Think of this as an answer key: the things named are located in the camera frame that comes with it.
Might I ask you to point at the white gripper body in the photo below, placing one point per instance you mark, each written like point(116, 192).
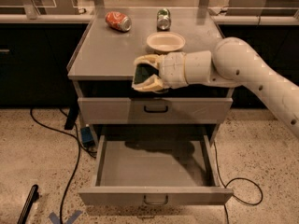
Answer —
point(173, 69)

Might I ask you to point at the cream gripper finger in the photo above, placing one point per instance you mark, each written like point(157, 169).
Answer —
point(151, 83)
point(153, 60)

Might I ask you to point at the green yellow sponge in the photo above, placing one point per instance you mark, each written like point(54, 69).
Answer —
point(143, 72)

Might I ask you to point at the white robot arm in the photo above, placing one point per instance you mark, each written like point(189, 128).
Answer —
point(232, 63)

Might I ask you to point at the grey drawer cabinet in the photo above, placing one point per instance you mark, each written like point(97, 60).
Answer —
point(103, 64)

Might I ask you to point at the closed grey upper drawer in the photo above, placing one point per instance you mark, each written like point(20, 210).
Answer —
point(154, 110)

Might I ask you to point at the open grey middle drawer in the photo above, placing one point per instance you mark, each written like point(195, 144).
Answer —
point(155, 173)

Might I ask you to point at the dark background counter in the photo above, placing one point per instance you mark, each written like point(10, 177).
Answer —
point(34, 56)

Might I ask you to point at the white bowl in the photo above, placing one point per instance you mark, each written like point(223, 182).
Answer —
point(163, 42)

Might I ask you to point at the orange soda can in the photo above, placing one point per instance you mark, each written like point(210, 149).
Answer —
point(118, 21)

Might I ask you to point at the blue power adapter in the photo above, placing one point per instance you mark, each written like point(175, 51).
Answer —
point(86, 137)

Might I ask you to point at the black bar on floor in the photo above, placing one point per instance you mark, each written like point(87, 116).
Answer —
point(31, 198)

